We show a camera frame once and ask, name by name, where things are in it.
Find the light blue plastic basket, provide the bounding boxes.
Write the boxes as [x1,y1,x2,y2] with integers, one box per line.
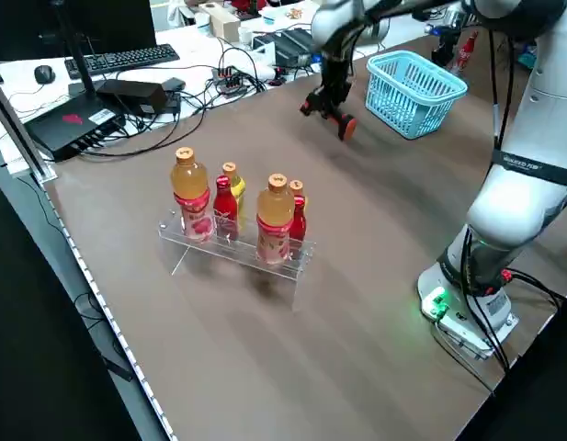
[365,50,469,141]

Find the grey usb hub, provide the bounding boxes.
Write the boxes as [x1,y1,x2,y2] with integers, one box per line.
[210,65,245,96]

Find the cardboard box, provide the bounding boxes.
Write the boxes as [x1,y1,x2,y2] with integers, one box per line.
[198,3,243,40]

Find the orange juice bottle pink label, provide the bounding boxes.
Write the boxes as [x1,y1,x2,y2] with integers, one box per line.
[171,146,216,243]
[255,173,297,265]

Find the black electronics unit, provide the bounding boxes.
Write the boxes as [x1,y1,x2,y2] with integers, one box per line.
[252,28,322,69]

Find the black box with red logo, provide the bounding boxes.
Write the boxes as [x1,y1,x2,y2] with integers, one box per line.
[23,94,128,163]

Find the teal snack packet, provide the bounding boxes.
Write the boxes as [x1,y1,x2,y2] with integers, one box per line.
[516,45,538,71]

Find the orange black barcode scanner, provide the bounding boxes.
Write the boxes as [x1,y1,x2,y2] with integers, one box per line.
[299,89,359,141]

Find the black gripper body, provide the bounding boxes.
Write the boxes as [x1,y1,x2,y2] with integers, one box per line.
[318,48,354,109]
[431,32,458,66]

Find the yellow drink bottle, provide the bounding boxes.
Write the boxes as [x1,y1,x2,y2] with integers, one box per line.
[289,179,308,208]
[221,161,248,232]

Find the clear acrylic bottle shelf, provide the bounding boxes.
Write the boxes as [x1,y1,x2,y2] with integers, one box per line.
[157,209,317,313]

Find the red cola bottle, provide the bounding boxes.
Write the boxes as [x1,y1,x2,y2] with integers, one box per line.
[450,30,480,75]

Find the aluminium frame rail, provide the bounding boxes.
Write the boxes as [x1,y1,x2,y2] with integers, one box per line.
[0,71,60,186]

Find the black keyboard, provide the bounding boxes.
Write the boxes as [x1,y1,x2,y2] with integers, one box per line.
[63,43,181,77]

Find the black base cable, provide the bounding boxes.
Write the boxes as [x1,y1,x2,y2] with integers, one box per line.
[432,270,564,391]

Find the red shelf bottle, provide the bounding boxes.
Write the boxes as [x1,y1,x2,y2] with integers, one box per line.
[212,175,242,241]
[289,194,309,243]

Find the black monitor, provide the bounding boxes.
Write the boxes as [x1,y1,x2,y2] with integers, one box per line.
[0,0,158,63]

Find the black stand pole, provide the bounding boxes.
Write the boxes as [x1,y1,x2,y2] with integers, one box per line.
[52,0,100,100]

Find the black power adapter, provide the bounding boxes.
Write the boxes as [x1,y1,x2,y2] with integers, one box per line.
[96,78,170,117]

